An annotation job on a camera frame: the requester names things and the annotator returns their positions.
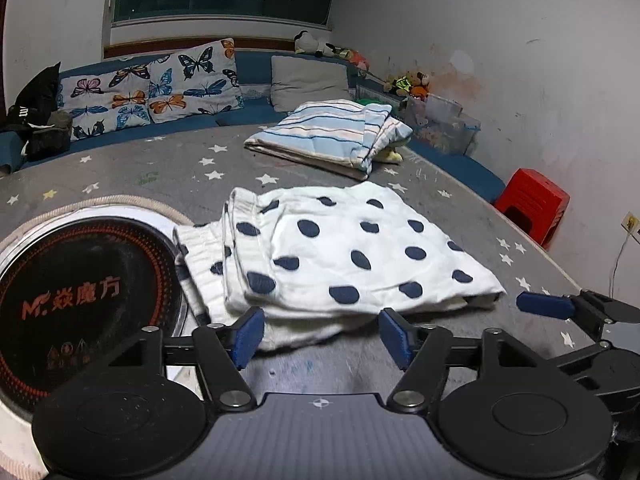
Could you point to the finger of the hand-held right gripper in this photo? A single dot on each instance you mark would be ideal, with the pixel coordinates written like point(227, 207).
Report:
point(582, 356)
point(545, 305)

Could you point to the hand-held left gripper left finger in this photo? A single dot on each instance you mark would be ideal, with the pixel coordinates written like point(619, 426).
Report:
point(249, 335)

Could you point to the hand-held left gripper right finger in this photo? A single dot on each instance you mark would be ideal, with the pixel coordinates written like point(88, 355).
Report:
point(395, 340)

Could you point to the white polka dot pants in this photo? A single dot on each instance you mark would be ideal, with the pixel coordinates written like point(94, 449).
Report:
point(325, 240)

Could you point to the red plastic stool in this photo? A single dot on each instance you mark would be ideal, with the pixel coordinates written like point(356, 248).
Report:
point(532, 205)

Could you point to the round electric table heater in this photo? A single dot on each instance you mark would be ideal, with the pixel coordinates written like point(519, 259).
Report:
point(85, 290)

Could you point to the blue sofa bench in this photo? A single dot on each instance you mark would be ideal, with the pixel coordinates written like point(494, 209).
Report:
point(450, 160)

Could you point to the yellow plush toy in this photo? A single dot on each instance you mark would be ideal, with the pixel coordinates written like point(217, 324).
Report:
point(392, 156)

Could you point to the grey star print table cover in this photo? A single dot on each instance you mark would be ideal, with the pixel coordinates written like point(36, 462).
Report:
point(165, 170)

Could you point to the clear plastic storage box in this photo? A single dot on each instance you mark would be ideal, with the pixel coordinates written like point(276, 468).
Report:
point(442, 122)

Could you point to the blue striped folded cloth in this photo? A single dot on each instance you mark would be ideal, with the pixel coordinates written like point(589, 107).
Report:
point(320, 132)

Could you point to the pile of colourful plush toys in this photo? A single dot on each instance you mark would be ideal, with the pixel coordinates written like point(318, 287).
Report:
point(410, 84)

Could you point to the grey pillow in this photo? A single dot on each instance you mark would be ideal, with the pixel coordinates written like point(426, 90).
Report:
point(307, 82)

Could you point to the butterfly print pillow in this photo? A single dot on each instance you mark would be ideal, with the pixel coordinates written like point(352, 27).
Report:
point(195, 80)
point(107, 97)

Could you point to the red plush toy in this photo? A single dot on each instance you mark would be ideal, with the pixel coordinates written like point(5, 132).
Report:
point(359, 60)

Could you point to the white and black plush toy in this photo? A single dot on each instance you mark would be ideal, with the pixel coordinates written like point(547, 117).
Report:
point(312, 44)

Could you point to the black bag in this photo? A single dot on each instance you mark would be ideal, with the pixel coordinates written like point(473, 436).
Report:
point(40, 110)

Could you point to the wall socket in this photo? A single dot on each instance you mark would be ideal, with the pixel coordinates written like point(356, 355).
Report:
point(631, 222)

